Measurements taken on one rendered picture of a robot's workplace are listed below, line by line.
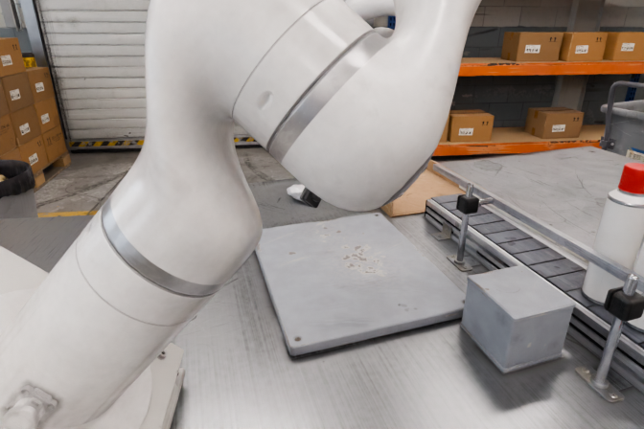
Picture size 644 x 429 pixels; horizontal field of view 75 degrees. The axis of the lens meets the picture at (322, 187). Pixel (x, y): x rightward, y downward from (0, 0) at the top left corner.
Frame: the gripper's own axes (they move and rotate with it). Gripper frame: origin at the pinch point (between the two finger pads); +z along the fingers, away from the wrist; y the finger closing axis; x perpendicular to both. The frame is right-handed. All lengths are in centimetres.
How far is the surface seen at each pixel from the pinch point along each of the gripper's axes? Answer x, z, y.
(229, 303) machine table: -1.2, 21.6, 7.0
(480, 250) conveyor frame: -30.4, -6.9, -16.8
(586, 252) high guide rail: -18.3, -7.5, -35.5
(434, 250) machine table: -30.0, -4.2, -8.3
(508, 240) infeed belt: -30.8, -10.3, -20.8
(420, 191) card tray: -46, -22, 10
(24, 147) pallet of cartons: -36, 12, 334
